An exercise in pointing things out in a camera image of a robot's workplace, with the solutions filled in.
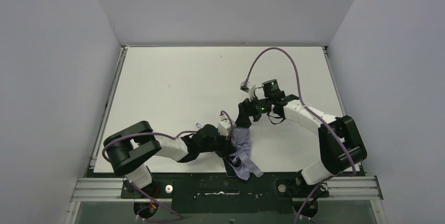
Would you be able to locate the lavender folding umbrella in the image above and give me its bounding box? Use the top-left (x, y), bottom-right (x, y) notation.
top-left (195, 123), bottom-right (264, 182)

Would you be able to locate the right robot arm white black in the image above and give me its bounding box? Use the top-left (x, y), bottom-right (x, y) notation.
top-left (235, 79), bottom-right (367, 185)

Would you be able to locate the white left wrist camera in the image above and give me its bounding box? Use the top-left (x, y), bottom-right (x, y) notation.
top-left (217, 119), bottom-right (235, 136)

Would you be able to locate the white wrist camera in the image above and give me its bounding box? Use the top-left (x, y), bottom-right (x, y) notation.
top-left (240, 81), bottom-right (256, 94)
top-left (217, 119), bottom-right (235, 136)

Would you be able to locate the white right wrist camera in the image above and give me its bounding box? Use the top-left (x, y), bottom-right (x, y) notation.
top-left (240, 81), bottom-right (256, 94)

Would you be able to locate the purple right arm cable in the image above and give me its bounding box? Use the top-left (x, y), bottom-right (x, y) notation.
top-left (240, 47), bottom-right (357, 224)

